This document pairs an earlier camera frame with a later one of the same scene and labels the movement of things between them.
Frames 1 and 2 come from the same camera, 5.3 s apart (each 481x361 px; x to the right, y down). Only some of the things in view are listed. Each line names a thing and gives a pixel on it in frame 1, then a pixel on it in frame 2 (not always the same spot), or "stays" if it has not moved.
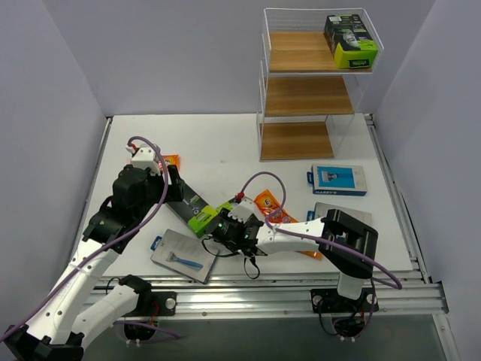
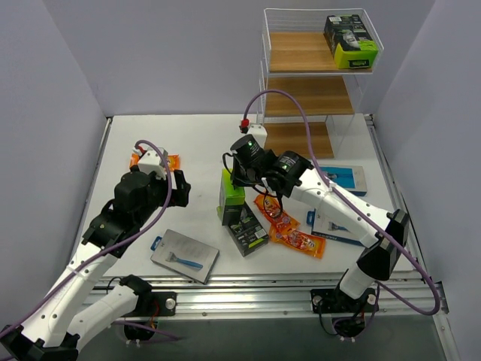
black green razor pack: [194, 210] to [231, 200]
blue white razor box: [337, 180] stays
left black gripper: [173, 180] stays
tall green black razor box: [349, 42] stays
